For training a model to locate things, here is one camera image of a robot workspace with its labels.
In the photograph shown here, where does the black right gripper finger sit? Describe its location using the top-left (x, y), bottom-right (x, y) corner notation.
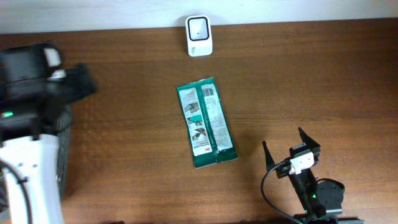
top-left (262, 141), bottom-right (275, 170)
top-left (298, 127), bottom-right (320, 149)

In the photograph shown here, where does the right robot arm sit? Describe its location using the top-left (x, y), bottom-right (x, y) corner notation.
top-left (261, 128), bottom-right (365, 224)

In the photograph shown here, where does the white barcode scanner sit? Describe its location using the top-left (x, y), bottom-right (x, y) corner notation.
top-left (185, 15), bottom-right (213, 57)

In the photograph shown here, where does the grey plastic mesh basket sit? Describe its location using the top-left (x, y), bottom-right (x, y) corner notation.
top-left (1, 106), bottom-right (73, 223)

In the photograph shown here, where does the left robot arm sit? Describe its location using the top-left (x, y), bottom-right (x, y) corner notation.
top-left (1, 42), bottom-right (97, 223)

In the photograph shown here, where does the green 3M wipes package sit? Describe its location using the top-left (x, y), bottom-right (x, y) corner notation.
top-left (177, 77), bottom-right (238, 169)

